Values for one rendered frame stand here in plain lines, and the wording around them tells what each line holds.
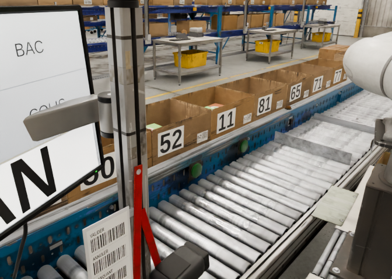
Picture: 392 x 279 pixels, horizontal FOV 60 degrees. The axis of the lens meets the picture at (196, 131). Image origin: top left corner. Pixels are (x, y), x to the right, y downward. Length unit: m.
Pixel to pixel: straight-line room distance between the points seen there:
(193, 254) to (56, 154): 0.33
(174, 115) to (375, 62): 1.09
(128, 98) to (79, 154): 0.17
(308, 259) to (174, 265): 1.83
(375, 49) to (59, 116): 0.90
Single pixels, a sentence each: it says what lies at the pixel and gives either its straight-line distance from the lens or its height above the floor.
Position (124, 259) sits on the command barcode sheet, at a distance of 0.64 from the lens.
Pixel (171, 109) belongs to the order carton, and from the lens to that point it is 1.88.
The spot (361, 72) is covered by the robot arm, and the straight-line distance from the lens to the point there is 1.16.
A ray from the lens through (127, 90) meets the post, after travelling 0.51.
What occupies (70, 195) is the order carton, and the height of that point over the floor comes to 0.91.
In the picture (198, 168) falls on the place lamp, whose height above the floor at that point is 0.82.
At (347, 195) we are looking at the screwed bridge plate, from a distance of 1.70.
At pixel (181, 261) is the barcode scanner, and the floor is 1.09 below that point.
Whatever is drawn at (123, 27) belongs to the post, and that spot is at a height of 1.52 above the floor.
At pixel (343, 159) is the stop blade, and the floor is 0.76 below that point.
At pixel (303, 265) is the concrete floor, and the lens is 2.42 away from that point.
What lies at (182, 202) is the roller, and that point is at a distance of 1.49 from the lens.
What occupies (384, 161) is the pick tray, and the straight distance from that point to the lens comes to 2.02.
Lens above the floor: 1.57
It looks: 22 degrees down
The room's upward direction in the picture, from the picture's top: 1 degrees clockwise
